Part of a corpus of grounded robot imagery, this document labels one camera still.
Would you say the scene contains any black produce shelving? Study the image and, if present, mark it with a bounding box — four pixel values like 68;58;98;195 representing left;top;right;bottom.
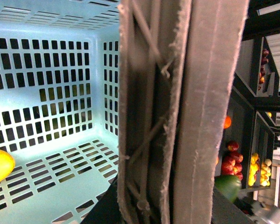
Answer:
219;0;280;193

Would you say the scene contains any red apples pile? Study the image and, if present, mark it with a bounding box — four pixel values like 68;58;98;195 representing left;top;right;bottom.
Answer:
221;140;243;181

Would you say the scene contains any yellow mango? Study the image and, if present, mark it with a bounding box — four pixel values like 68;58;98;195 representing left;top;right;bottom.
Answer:
0;150;15;182

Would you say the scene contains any light blue plastic basket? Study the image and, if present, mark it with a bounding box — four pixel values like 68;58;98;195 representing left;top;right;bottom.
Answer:
0;0;119;224

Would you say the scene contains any red fruits upper shelf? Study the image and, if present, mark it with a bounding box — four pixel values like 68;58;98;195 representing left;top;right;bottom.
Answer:
258;49;269;91

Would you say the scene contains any orange fruit on shelf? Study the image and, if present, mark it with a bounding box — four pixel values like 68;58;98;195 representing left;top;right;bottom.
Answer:
224;115;232;129

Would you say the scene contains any brown basket handle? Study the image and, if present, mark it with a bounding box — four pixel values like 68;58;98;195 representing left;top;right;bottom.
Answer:
118;0;249;224

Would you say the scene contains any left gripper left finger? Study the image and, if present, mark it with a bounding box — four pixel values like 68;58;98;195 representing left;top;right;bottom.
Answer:
81;177;125;224

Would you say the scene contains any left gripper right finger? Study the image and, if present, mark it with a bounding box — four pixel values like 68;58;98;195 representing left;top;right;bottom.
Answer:
211;187;253;224

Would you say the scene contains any yellow fruit pile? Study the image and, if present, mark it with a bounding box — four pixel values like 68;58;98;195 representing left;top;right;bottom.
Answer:
248;153;272;187

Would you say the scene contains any green avocado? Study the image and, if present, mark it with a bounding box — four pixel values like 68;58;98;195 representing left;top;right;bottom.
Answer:
214;175;242;203

